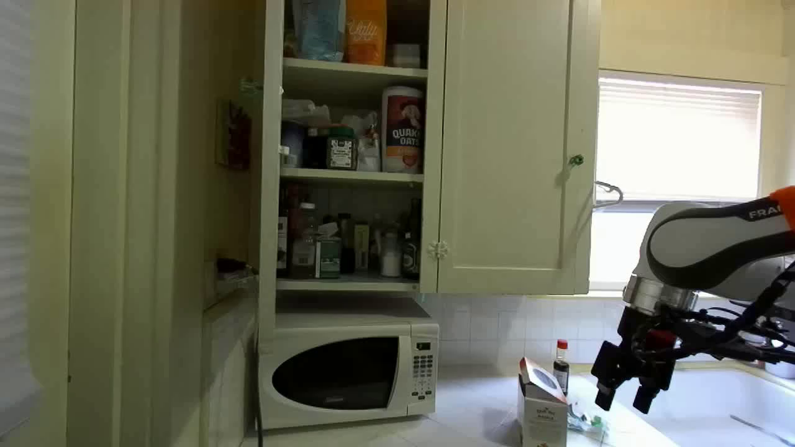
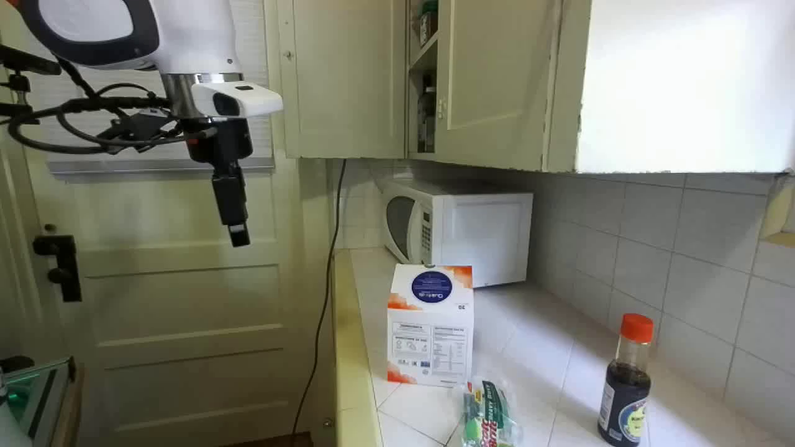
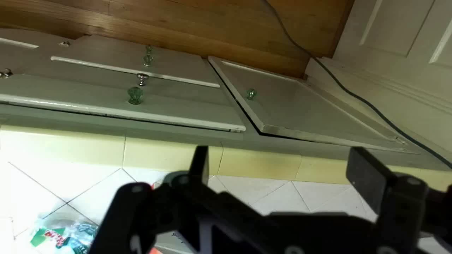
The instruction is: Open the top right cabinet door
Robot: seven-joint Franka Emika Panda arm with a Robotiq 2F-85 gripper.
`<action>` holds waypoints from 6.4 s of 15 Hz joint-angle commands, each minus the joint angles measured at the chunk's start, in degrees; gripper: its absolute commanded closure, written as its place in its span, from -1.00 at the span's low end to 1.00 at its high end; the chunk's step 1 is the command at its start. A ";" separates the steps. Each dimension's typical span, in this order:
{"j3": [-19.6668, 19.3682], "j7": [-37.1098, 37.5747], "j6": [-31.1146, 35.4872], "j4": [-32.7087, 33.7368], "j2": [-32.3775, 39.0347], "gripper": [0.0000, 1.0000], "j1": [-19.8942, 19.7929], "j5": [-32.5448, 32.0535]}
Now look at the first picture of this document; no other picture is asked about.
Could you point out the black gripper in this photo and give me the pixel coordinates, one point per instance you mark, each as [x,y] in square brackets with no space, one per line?
[642,349]

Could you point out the green glass cabinet knob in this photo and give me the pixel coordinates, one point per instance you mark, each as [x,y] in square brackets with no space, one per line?
[576,161]

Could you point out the cream cabinet door with knob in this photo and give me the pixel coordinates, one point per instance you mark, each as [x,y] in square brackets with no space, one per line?
[506,151]

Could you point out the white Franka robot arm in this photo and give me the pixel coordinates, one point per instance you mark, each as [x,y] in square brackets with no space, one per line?
[711,239]

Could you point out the cream cabinet door without knob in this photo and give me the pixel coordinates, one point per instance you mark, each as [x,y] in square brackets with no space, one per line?
[232,214]

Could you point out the white panel room door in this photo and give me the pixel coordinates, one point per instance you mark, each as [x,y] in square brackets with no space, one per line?
[53,250]

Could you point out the white door blind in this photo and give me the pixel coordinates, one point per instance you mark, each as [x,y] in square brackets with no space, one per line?
[17,206]

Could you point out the soy sauce bottle red cap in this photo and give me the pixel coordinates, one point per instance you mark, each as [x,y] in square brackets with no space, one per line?
[562,369]

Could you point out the white orange carton box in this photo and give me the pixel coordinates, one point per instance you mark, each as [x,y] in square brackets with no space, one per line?
[543,414]

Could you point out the white sink basin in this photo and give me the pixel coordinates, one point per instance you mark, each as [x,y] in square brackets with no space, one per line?
[730,406]

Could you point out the white framed window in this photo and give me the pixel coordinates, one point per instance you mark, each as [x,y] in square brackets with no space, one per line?
[617,250]

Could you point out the small curved hook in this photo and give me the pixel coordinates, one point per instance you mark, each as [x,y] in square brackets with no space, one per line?
[612,190]

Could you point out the dark glass bottle with label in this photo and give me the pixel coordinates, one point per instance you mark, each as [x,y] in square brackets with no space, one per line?
[411,251]

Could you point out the white window blind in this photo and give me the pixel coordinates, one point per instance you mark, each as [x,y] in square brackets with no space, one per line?
[675,139]

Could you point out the white shaker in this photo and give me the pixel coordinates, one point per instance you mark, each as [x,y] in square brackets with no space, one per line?
[391,259]

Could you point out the white microwave oven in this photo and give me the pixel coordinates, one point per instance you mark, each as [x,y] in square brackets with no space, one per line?
[348,373]

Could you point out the small beige box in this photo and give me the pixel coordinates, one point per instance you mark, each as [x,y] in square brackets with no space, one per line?
[365,250]

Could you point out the green food box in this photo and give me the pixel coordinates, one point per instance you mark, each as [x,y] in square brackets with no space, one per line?
[329,251]

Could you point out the oats canister with red label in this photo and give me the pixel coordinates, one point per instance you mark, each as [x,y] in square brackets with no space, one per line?
[404,132]

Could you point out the small white food box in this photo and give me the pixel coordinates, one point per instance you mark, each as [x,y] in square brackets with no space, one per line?
[368,151]

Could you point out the tall clear bottle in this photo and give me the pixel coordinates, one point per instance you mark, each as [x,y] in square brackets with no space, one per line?
[304,244]

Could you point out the tin with white label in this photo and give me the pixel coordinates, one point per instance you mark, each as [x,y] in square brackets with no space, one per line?
[341,152]

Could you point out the small dark jar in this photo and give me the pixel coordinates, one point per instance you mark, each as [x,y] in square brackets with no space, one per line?
[315,151]

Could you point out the small white jar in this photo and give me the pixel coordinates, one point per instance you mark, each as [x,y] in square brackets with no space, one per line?
[407,55]

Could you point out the crumpled clear plastic bag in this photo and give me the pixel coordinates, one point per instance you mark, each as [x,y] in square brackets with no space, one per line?
[304,112]

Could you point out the orange box on shelf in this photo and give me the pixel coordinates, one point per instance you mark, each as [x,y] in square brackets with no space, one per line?
[367,30]

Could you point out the dark red hanging pouch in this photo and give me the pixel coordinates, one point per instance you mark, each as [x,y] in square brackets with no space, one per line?
[238,139]

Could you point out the blue food bag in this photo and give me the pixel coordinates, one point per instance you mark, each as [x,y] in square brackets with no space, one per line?
[320,28]

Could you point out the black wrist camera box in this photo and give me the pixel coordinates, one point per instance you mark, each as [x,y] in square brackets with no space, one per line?
[686,331]

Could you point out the cream wall cabinet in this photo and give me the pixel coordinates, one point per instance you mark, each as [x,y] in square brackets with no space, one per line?
[270,206]

